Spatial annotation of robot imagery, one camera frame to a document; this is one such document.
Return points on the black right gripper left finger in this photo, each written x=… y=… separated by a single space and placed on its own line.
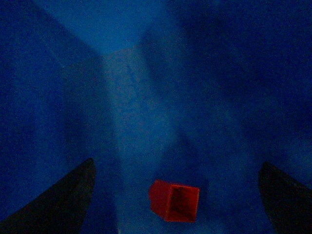
x=61 y=209

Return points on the red toy building block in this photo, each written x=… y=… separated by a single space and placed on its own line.
x=174 y=202

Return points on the large blue bin right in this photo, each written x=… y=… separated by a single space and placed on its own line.
x=194 y=92

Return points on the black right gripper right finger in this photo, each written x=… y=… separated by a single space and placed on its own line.
x=287 y=202

